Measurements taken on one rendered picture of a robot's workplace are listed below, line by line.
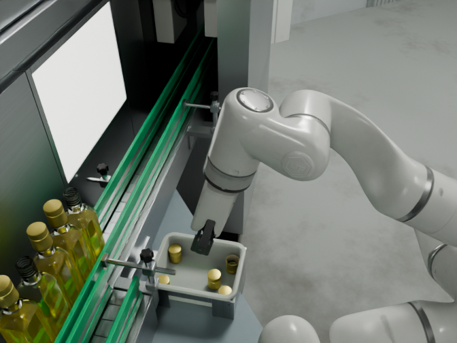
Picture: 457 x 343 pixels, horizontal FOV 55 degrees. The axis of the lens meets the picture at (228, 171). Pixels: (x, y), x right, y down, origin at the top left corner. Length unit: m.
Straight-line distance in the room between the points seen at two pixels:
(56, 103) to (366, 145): 0.72
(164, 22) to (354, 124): 1.19
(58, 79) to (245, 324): 0.73
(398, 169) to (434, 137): 2.57
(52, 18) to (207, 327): 0.80
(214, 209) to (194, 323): 0.56
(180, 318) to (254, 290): 0.97
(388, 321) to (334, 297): 1.43
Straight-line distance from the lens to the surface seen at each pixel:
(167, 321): 1.17
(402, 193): 0.61
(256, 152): 0.57
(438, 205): 0.63
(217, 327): 1.16
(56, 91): 1.10
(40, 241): 0.87
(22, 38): 1.00
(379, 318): 0.72
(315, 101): 0.61
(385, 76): 3.74
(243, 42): 1.55
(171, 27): 1.73
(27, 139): 1.02
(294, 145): 0.54
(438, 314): 0.73
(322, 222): 2.40
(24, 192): 1.03
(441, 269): 0.77
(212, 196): 0.63
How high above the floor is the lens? 1.77
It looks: 42 degrees down
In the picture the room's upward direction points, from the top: straight up
